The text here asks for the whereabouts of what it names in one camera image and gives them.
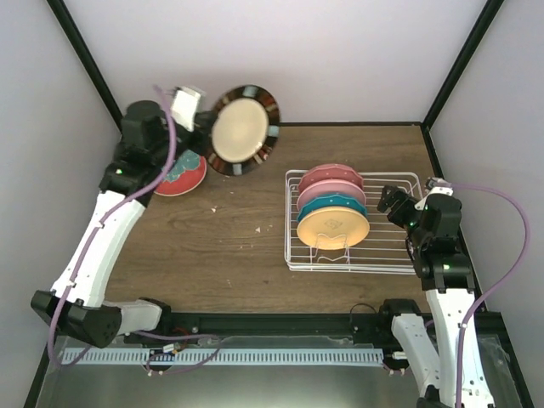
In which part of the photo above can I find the red and teal floral plate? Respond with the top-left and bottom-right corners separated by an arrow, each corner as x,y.
155,150 -> 207,197

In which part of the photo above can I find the dark striped rim plate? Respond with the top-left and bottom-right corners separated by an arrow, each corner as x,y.
203,84 -> 281,177

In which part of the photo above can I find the yellow plate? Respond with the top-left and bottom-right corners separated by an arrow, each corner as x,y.
297,207 -> 371,250

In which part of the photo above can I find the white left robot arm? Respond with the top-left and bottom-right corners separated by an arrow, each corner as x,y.
31,100 -> 217,349

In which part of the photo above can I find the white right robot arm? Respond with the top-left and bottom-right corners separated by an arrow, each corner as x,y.
377,185 -> 496,407

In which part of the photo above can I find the dark pink scalloped plate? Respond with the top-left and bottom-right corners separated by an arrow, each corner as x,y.
298,163 -> 364,192

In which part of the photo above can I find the light pink plate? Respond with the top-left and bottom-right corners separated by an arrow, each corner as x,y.
297,178 -> 366,209

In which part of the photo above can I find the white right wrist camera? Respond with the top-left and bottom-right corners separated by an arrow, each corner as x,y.
415,177 -> 453,211

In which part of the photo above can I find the white wire dish rack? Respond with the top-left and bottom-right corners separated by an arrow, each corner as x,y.
284,170 -> 422,275

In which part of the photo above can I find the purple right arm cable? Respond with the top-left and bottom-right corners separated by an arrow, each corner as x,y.
450,182 -> 531,408

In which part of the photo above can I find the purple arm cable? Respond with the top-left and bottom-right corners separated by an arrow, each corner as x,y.
450,182 -> 531,408
46,84 -> 222,377

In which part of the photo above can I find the black front mounting rail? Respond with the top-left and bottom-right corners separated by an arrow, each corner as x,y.
50,312 -> 502,345

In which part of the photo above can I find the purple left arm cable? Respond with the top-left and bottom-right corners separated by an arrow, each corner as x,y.
46,84 -> 222,377

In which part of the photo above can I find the slotted grey cable duct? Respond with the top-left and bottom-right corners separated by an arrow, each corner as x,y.
79,348 -> 384,367

